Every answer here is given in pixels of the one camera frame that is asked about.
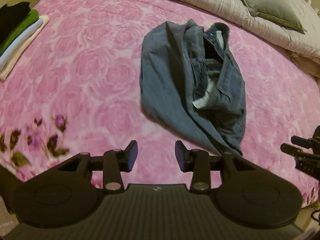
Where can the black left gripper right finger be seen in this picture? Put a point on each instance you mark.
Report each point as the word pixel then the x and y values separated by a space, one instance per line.
pixel 201 164

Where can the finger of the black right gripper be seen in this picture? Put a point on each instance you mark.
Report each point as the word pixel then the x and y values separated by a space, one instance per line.
pixel 297 153
pixel 305 143

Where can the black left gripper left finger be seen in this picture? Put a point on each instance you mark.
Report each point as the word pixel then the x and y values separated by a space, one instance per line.
pixel 112 163

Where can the blue denim jeans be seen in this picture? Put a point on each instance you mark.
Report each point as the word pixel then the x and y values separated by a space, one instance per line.
pixel 190 81

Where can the pink rose pattern blanket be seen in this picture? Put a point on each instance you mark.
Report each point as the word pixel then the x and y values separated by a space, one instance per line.
pixel 76 88

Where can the grey green pillow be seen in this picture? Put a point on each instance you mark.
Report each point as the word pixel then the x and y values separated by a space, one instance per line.
pixel 276 11

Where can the cream folded garment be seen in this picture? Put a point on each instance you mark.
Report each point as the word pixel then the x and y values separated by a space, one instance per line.
pixel 21 48

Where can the light blue folded garment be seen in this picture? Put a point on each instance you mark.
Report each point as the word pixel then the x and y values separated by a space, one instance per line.
pixel 18 40

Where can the beige ribbed quilt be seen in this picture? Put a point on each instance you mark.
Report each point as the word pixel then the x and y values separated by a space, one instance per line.
pixel 303 47

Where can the green folded garment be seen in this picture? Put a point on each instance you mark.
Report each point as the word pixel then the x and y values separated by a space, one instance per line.
pixel 30 19

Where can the black folded garment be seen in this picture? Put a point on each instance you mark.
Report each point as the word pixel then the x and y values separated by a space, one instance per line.
pixel 11 16

